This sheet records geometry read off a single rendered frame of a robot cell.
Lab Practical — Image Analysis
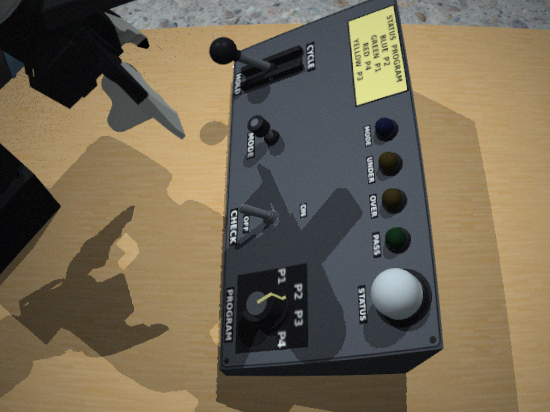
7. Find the dark grey control console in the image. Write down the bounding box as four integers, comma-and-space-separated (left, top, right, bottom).
209, 0, 443, 376

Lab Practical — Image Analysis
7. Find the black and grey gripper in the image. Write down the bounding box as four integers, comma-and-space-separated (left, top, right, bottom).
0, 0, 185, 139

